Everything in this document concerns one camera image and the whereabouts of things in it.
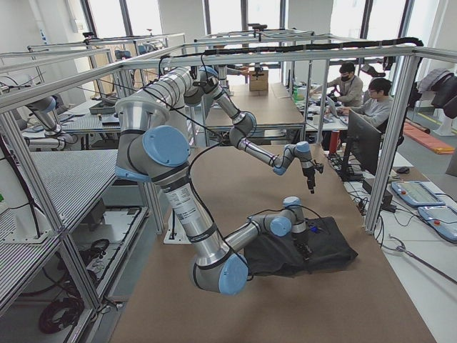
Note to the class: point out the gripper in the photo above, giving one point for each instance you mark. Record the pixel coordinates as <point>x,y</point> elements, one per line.
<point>302,247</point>
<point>308,174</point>

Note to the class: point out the black graphic t-shirt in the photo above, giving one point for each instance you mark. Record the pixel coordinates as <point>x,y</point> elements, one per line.
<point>272,255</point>

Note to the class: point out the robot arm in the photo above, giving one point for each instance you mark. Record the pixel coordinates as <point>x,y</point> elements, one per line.
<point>192,86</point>
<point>150,150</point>

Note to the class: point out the red water bottle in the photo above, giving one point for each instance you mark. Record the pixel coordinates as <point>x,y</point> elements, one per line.
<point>333,144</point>

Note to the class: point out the black Huawei monitor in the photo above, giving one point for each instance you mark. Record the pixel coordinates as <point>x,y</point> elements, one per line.
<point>362,141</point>

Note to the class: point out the reacher grabber stick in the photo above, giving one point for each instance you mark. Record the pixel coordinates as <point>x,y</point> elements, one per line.
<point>401,247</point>

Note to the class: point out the seated man in hoodie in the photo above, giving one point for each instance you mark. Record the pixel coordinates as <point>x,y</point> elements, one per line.
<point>377,108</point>

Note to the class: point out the man in black mask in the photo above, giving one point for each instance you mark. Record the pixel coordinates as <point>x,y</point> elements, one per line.
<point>349,85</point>

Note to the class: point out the blue teach pendant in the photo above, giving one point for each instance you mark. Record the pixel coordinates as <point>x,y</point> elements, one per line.
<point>442,219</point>
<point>416,194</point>

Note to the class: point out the cardboard box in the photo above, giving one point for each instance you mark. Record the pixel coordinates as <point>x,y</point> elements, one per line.
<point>258,80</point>

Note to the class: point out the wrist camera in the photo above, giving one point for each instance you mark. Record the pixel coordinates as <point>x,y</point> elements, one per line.
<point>316,227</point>
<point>318,167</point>

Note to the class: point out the aluminium frame post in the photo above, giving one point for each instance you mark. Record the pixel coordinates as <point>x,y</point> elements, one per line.
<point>406,77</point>

